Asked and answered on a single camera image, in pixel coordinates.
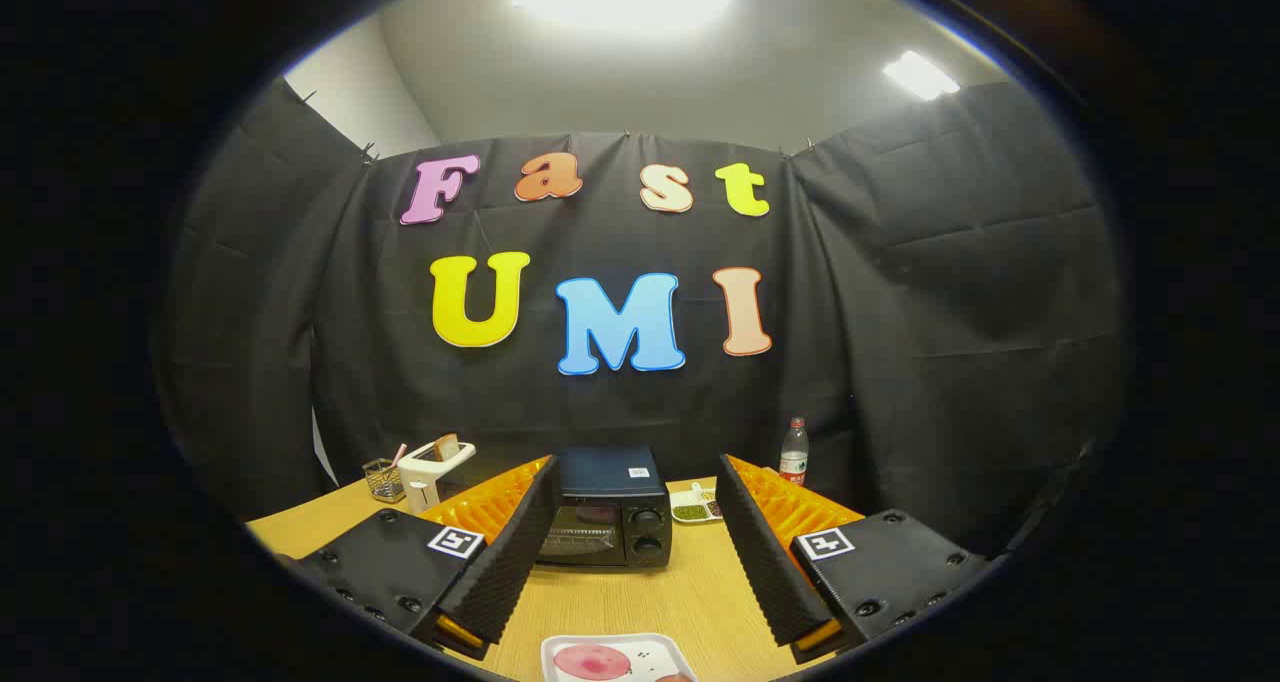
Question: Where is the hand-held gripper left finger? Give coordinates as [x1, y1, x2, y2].
[275, 454, 561, 661]

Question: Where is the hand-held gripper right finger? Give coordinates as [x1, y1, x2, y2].
[715, 452, 1001, 665]

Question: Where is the pink ham slice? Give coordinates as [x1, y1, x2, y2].
[553, 644, 633, 682]

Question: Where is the black toaster oven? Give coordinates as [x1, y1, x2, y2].
[535, 447, 673, 570]

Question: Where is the white square plate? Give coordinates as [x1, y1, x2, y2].
[540, 633, 701, 682]

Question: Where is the white pop-up toaster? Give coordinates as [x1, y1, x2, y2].
[398, 440, 477, 515]

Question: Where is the white divided bean dish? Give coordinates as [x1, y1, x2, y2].
[668, 482, 725, 525]

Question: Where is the clear plastic water bottle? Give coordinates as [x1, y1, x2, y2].
[779, 417, 809, 487]

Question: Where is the black backdrop cloth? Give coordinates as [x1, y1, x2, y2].
[155, 77, 1136, 563]

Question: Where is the small ceiling light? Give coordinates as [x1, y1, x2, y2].
[882, 50, 961, 101]

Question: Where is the metal wire basket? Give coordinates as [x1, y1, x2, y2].
[362, 458, 405, 504]

